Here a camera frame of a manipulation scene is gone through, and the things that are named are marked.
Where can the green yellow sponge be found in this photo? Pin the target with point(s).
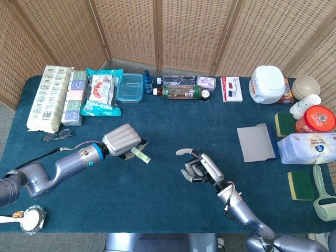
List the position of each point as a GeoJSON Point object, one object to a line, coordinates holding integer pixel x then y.
{"type": "Point", "coordinates": [284, 124]}
{"type": "Point", "coordinates": [302, 185]}

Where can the pale green lint roller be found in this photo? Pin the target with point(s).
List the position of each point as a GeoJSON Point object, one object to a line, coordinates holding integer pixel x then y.
{"type": "Point", "coordinates": [326, 207]}

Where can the white detergent jug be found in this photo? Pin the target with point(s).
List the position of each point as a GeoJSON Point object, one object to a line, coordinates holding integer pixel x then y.
{"type": "Point", "coordinates": [267, 84]}

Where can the white box red blue print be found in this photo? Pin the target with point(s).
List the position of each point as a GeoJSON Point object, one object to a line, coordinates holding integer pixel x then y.
{"type": "Point", "coordinates": [231, 89]}

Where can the foil cup with white filling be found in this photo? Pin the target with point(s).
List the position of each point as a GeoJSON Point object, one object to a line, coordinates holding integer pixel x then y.
{"type": "Point", "coordinates": [31, 219]}

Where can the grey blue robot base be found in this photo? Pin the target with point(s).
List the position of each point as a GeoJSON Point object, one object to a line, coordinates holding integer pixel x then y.
{"type": "Point", "coordinates": [162, 242]}

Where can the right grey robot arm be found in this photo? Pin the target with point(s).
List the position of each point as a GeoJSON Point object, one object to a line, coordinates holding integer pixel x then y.
{"type": "Point", "coordinates": [241, 212]}

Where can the wicker folding screen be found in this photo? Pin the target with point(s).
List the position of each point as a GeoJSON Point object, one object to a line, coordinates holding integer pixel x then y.
{"type": "Point", "coordinates": [183, 34]}

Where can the beige bowl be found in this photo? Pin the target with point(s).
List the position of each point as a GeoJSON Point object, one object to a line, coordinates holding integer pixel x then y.
{"type": "Point", "coordinates": [305, 86]}

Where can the cream plastic bag roll package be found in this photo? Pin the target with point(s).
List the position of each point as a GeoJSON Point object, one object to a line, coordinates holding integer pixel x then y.
{"type": "Point", "coordinates": [47, 99]}

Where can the pastel square tissue pack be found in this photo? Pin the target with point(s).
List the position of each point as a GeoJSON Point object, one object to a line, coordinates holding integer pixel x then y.
{"type": "Point", "coordinates": [74, 97]}

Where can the red lidded canister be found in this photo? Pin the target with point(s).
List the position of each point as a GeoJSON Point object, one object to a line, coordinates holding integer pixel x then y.
{"type": "Point", "coordinates": [316, 119]}

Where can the grey notebook with blue spine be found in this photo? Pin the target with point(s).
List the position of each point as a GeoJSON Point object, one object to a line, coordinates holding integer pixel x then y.
{"type": "Point", "coordinates": [254, 144]}

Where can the green tea bottle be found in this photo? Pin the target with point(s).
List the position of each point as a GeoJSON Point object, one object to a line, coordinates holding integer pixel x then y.
{"type": "Point", "coordinates": [181, 92]}

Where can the blue spray bottle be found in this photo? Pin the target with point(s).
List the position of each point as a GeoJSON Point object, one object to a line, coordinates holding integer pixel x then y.
{"type": "Point", "coordinates": [148, 84]}

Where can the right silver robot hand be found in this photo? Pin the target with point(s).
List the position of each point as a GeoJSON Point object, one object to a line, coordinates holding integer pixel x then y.
{"type": "Point", "coordinates": [210, 168]}

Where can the pale green paper strip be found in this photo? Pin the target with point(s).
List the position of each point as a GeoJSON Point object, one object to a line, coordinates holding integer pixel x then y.
{"type": "Point", "coordinates": [142, 156]}

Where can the dark jar with silver lid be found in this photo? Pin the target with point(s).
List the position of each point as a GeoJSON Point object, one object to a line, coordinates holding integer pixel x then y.
{"type": "Point", "coordinates": [205, 95]}

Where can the purple small case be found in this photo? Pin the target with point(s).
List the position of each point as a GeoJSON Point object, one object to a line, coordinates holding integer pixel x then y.
{"type": "Point", "coordinates": [206, 82]}

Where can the teal snack bag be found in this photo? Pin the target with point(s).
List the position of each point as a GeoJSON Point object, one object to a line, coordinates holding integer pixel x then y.
{"type": "Point", "coordinates": [101, 92]}

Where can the black frame eyeglasses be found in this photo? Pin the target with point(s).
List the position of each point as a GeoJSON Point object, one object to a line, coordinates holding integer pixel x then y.
{"type": "Point", "coordinates": [63, 133]}

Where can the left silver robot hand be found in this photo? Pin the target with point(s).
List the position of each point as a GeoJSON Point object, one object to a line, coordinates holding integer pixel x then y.
{"type": "Point", "coordinates": [120, 140]}

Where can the teal felt table cloth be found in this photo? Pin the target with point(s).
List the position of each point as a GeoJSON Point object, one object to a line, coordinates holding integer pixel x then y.
{"type": "Point", "coordinates": [170, 118]}

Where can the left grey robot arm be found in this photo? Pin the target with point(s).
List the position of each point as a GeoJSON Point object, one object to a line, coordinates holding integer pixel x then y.
{"type": "Point", "coordinates": [71, 162]}

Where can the white paper cup stack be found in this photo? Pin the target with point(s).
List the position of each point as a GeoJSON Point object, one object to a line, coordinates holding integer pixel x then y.
{"type": "Point", "coordinates": [304, 105]}

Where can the white blue tissue package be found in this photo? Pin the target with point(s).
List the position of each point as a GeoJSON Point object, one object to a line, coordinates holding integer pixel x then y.
{"type": "Point", "coordinates": [307, 148]}

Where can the white stick with orange label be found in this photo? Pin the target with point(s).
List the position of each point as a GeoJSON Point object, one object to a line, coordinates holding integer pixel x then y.
{"type": "Point", "coordinates": [17, 214]}

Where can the orange printed box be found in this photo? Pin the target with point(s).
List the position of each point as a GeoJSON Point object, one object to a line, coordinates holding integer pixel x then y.
{"type": "Point", "coordinates": [288, 95]}

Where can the clear container with blue rim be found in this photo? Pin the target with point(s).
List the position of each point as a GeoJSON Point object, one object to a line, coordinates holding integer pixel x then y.
{"type": "Point", "coordinates": [130, 89]}

